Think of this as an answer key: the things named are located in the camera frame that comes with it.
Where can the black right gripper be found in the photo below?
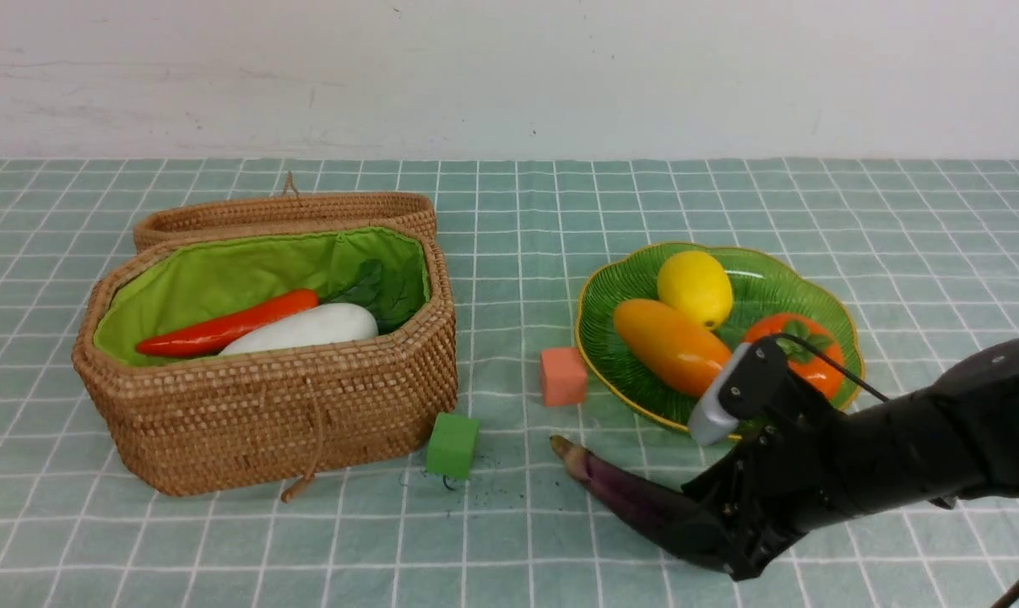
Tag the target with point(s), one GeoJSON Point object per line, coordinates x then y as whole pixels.
{"type": "Point", "coordinates": [764, 496]}

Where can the orange persimmon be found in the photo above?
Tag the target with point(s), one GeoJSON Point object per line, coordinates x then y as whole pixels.
{"type": "Point", "coordinates": [802, 355]}

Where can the purple eggplant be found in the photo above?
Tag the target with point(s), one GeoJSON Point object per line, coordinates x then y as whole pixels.
{"type": "Point", "coordinates": [648, 508]}

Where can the orange yellow mango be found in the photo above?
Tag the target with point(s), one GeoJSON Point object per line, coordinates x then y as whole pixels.
{"type": "Point", "coordinates": [684, 355]}

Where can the yellow lemon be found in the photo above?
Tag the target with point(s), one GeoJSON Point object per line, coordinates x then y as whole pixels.
{"type": "Point", "coordinates": [695, 284]}

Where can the white radish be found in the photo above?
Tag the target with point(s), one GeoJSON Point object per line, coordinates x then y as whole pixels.
{"type": "Point", "coordinates": [327, 324]}

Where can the red chili pepper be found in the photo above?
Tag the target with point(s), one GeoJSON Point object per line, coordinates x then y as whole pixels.
{"type": "Point", "coordinates": [209, 338]}

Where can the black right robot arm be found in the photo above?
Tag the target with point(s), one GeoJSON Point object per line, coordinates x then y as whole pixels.
{"type": "Point", "coordinates": [957, 439]}

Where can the orange foam cube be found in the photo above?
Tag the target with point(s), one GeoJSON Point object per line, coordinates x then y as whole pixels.
{"type": "Point", "coordinates": [563, 377]}

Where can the green checkered tablecloth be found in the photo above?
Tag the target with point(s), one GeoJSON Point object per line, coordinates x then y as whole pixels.
{"type": "Point", "coordinates": [925, 254]}

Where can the green foam cube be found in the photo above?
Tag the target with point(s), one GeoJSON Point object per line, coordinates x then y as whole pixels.
{"type": "Point", "coordinates": [451, 448]}

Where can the woven rattan basket lid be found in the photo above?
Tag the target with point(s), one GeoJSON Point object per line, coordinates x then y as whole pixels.
{"type": "Point", "coordinates": [412, 211]}

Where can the woven rattan basket green lining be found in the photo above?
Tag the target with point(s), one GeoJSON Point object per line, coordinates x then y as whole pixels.
{"type": "Point", "coordinates": [214, 423]}

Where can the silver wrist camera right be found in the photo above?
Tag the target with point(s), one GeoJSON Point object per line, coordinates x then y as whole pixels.
{"type": "Point", "coordinates": [746, 384]}

